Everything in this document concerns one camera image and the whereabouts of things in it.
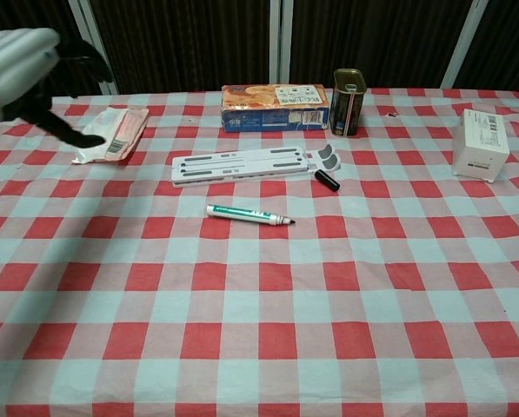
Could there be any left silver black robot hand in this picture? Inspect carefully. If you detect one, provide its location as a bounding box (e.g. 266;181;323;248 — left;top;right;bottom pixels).
0;27;115;149

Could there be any green white marker pen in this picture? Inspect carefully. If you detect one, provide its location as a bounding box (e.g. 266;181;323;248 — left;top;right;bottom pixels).
204;203;297;228

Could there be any black marker cap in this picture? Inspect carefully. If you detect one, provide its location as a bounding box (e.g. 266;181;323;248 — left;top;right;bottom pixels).
313;169;342;193

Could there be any dark ribbed partition panel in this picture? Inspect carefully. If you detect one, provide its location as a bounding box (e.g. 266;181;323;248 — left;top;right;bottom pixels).
451;0;519;106
0;0;104;103
289;0;476;90
86;0;272;95

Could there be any white pink wipes pack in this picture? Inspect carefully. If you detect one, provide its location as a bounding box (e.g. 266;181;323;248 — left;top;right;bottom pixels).
70;106;151;167

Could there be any white folding laptop stand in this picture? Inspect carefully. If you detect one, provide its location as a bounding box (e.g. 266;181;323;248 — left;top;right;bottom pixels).
171;144;343;189

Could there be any orange blue cookie box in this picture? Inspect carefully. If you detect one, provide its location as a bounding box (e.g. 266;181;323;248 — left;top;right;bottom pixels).
220;83;331;134

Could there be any dark olive tin can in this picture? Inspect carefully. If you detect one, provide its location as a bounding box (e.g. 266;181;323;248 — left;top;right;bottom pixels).
329;68;369;137

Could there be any red white checkered tablecloth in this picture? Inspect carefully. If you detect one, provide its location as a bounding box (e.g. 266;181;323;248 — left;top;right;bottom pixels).
0;86;519;417

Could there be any white cardboard box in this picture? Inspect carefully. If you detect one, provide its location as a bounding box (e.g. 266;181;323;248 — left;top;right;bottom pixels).
451;108;512;183

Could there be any white partition frame post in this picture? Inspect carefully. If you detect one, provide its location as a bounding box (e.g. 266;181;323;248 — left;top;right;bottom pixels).
269;0;293;89
440;0;490;90
67;0;122;96

